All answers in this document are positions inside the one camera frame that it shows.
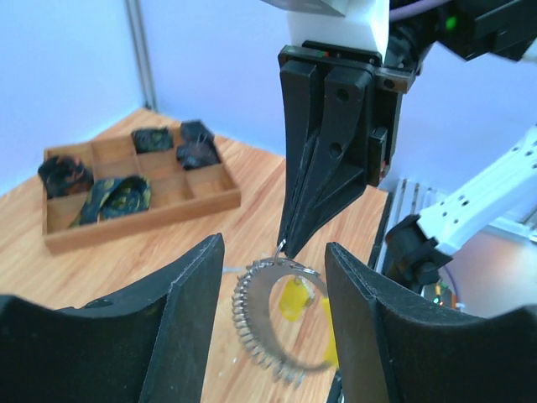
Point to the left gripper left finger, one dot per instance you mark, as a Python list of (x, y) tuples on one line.
[(148, 342)]

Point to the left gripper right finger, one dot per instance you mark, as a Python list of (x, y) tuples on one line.
[(394, 345)]

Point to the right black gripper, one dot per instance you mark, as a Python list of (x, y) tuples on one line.
[(341, 126)]

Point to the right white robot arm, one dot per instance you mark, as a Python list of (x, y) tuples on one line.
[(419, 93)]

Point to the rolled dark tie right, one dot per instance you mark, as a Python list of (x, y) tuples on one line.
[(198, 149)]

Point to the rolled dark tie front-left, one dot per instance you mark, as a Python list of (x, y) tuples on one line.
[(112, 198)]

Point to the wooden compartment tray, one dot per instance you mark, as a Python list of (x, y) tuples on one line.
[(153, 176)]

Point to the rolled dark tie top-right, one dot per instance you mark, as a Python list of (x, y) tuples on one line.
[(152, 139)]

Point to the rolled dark tie top-left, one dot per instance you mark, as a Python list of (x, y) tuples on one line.
[(65, 175)]

